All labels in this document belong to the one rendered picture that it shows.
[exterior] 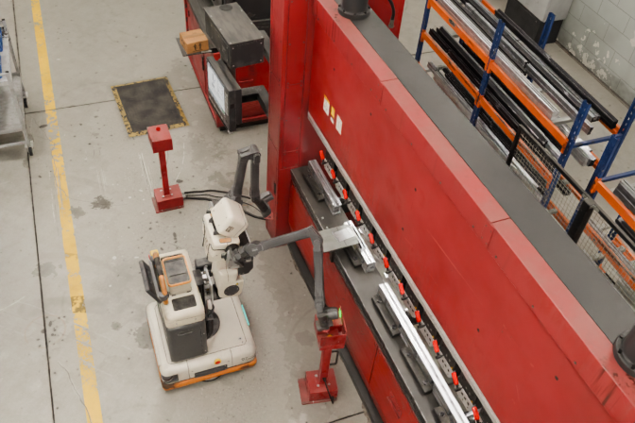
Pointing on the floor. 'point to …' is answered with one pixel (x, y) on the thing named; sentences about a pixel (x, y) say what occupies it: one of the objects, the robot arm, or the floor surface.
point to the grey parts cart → (12, 94)
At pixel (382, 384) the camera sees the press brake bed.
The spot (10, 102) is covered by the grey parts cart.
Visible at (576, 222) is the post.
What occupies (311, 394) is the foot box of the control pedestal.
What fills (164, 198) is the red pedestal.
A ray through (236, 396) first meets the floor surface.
